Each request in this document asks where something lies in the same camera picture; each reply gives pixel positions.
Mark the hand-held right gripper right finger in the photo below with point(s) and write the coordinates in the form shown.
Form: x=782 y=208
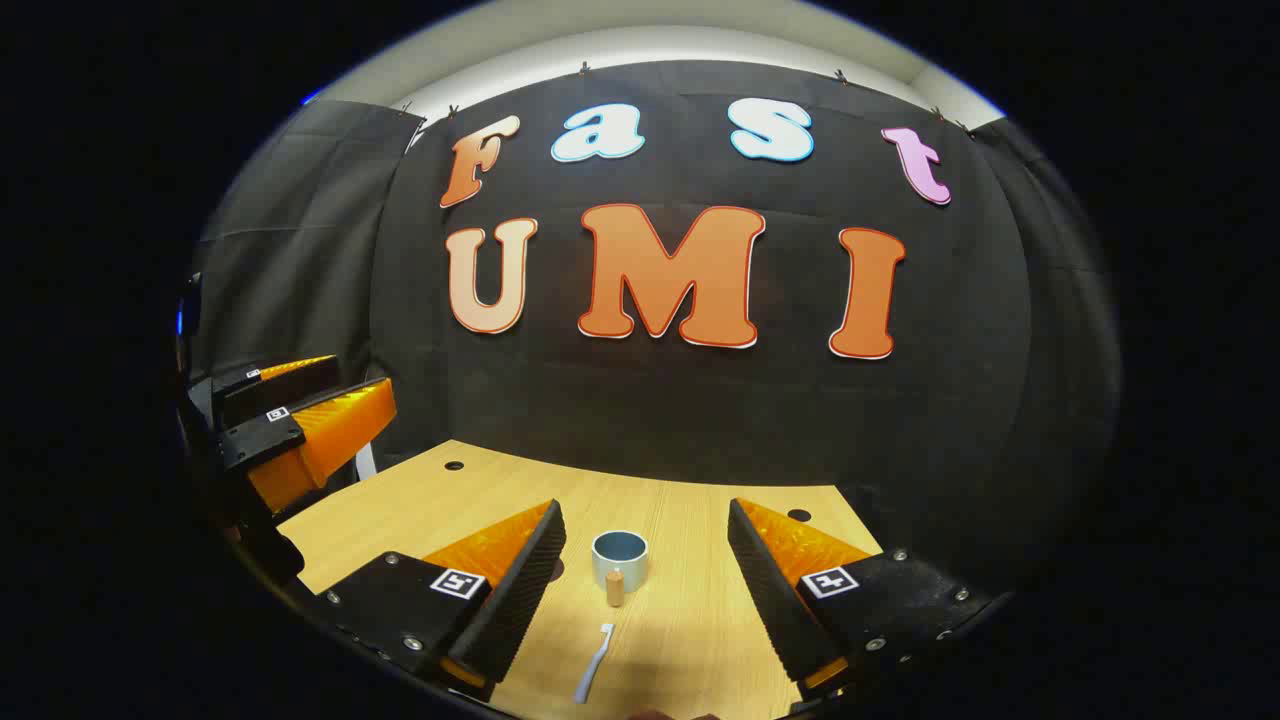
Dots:
x=775 y=600

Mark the light blue cup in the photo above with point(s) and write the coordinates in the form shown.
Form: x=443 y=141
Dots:
x=622 y=570

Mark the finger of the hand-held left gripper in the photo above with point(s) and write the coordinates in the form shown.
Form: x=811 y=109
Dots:
x=285 y=385
x=320 y=435

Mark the white toothbrush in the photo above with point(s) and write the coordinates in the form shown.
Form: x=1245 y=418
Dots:
x=593 y=665

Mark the wooden desktop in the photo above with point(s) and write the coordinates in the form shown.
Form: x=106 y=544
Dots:
x=690 y=620

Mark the dark round coaster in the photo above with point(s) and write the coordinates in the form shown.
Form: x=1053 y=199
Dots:
x=557 y=571

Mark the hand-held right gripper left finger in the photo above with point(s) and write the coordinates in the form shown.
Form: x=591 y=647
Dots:
x=520 y=590

